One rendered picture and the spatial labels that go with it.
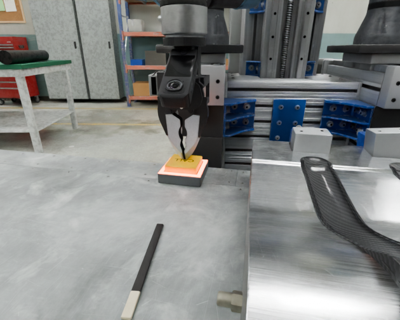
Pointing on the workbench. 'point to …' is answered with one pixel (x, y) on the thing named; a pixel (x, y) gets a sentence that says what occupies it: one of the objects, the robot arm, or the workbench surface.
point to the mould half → (320, 239)
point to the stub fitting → (230, 300)
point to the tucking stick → (141, 275)
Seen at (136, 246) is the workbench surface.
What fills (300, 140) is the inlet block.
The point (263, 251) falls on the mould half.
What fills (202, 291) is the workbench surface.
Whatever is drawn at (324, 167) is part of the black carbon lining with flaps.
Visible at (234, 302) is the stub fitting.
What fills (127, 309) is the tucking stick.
